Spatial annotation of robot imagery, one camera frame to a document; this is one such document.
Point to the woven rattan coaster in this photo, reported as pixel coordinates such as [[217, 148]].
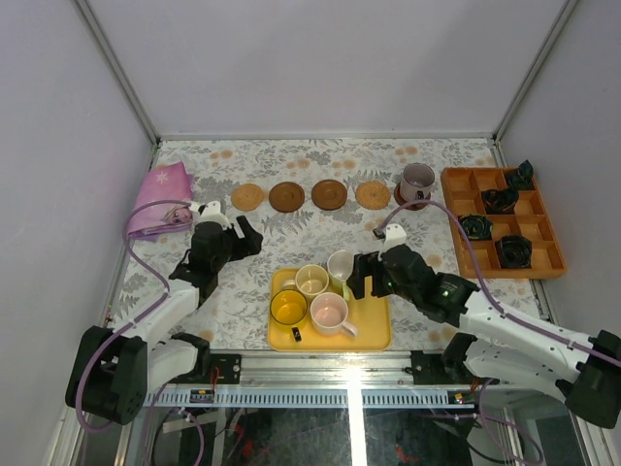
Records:
[[247, 197], [373, 195]]

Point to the pink folded cartoon cloth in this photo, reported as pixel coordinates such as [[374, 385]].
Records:
[[168, 182]]

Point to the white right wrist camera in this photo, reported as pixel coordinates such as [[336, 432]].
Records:
[[391, 235]]

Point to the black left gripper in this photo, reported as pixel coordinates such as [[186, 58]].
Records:
[[238, 242]]

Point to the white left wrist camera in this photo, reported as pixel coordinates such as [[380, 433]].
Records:
[[209, 212]]

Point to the black rolled fabric bundle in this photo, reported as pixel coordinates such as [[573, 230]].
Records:
[[521, 178], [477, 227], [514, 252], [499, 201]]

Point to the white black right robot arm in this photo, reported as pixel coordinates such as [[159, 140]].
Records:
[[495, 341]]

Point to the pink ceramic mug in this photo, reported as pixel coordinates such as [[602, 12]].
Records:
[[329, 315]]

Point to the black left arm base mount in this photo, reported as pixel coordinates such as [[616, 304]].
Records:
[[217, 368]]

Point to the purple grey mug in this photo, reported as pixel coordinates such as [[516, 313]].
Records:
[[416, 182]]

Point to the cream beige mug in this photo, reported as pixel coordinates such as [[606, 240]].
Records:
[[311, 280]]

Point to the orange compartment organizer box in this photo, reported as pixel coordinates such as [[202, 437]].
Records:
[[462, 189]]

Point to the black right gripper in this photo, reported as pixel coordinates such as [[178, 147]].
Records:
[[364, 266]]

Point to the white mug green handle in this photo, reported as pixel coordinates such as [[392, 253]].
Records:
[[340, 267]]

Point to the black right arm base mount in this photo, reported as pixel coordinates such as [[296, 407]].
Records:
[[434, 368]]

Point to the yellow plastic tray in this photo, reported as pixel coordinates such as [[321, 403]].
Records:
[[371, 315]]

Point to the yellow glass mug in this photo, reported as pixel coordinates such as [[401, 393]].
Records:
[[288, 311]]

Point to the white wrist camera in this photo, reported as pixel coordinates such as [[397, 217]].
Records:
[[209, 212], [391, 235]]

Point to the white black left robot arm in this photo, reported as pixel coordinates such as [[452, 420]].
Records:
[[116, 368]]

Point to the brown wooden coaster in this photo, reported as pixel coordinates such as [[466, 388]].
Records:
[[410, 203], [329, 195], [287, 197]]

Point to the aluminium front frame rail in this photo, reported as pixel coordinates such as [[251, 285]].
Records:
[[262, 366]]

